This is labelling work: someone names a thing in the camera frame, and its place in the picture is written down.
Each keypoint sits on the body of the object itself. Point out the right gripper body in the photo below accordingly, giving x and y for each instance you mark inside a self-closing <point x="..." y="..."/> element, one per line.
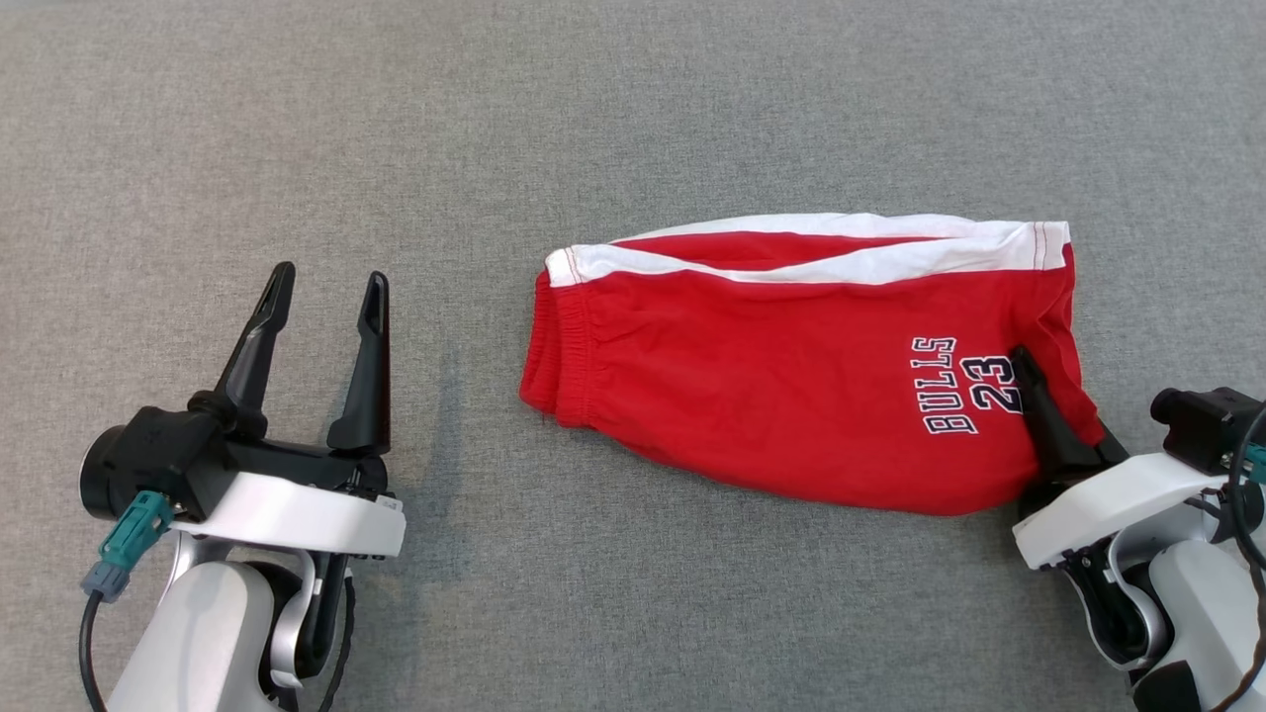
<point x="1108" y="504"/>

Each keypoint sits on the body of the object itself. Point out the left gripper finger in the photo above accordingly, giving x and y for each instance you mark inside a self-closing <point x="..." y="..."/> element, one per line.
<point x="368" y="396"/>
<point x="252" y="376"/>

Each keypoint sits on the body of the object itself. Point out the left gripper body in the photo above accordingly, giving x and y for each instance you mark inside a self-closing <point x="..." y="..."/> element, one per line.
<point x="297" y="509"/>

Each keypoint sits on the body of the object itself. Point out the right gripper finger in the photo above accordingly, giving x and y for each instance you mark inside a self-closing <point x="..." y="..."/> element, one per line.
<point x="1058" y="440"/>
<point x="1110" y="450"/>

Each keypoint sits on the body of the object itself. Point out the red Bulls shorts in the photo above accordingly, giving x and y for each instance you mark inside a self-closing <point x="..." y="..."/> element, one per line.
<point x="742" y="376"/>

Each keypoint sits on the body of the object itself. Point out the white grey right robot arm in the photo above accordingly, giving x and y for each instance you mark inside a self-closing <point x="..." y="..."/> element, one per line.
<point x="1202" y="603"/>

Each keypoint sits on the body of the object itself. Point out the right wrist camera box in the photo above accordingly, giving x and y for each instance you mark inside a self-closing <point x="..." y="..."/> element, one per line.
<point x="1207" y="425"/>

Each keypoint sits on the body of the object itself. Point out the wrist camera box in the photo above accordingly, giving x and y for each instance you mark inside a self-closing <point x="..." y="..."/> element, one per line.
<point x="1207" y="425"/>
<point x="168" y="455"/>

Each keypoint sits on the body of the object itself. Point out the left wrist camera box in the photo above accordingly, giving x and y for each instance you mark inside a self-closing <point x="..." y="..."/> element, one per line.
<point x="168" y="455"/>

